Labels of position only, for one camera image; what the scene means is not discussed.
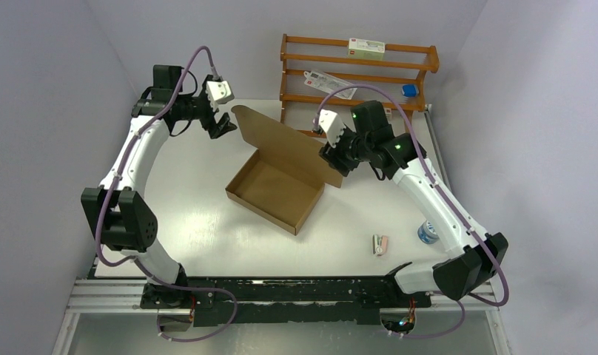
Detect brown cardboard box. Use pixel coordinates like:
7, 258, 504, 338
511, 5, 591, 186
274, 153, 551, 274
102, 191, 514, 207
225, 105, 343, 236

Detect green white box top shelf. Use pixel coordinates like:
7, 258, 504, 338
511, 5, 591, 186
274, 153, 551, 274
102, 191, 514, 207
347, 38, 386, 61

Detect white plastic packet on shelf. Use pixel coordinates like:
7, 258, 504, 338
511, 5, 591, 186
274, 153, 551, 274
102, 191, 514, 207
303, 70, 357, 100

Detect orange wooden shelf rack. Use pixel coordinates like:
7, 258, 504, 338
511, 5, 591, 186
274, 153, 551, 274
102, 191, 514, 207
279, 34, 440, 124

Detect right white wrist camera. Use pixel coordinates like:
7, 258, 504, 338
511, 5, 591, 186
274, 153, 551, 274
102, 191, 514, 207
317, 109, 346, 148

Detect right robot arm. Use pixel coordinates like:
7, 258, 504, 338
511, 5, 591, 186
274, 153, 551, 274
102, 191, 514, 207
315, 101, 508, 306

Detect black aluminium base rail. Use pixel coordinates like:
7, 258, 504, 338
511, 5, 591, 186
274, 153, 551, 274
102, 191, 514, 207
66, 275, 496, 327

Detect blue small object on shelf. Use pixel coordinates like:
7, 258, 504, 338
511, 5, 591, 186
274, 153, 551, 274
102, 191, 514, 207
401, 84, 420, 98

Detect pink white small device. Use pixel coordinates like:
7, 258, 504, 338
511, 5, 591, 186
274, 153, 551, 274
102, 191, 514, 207
372, 234, 389, 256

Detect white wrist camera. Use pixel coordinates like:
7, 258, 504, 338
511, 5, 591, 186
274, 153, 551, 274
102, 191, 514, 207
205, 81, 235, 112
317, 109, 346, 148

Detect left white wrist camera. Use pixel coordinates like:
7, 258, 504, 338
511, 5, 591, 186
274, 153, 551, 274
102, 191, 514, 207
205, 81, 235, 112

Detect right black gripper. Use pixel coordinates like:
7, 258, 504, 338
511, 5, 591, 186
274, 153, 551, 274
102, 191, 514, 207
318, 121, 372, 177

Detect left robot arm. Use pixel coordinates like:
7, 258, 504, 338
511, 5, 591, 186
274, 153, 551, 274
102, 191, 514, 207
81, 64, 237, 308

